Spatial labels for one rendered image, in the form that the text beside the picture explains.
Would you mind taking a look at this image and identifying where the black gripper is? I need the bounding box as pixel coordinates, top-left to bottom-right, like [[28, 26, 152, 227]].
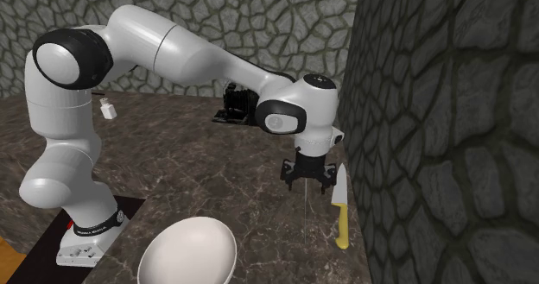
[[280, 147, 338, 195]]

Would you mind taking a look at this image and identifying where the white bowl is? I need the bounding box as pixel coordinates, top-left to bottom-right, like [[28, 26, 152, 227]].
[[136, 216, 238, 284]]

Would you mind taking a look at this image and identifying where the small white plug adapter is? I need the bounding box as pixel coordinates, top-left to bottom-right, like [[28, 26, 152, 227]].
[[98, 97, 118, 121]]

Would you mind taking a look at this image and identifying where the dark robot stand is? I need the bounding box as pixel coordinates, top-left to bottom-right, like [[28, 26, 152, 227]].
[[5, 195, 147, 284]]

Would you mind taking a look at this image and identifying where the yellow handled kitchen knife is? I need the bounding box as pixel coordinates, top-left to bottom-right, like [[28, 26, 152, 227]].
[[329, 162, 351, 250]]

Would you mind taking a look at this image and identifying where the black folding camera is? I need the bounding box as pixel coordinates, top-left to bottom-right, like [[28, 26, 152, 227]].
[[212, 81, 261, 127]]

